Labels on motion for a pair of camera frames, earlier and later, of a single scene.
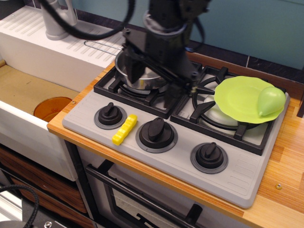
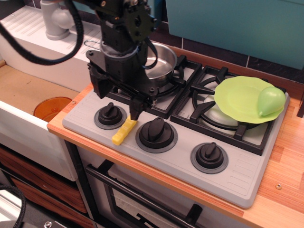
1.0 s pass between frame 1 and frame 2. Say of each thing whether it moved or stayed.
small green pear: stayed
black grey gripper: moved
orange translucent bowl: stayed
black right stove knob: stayed
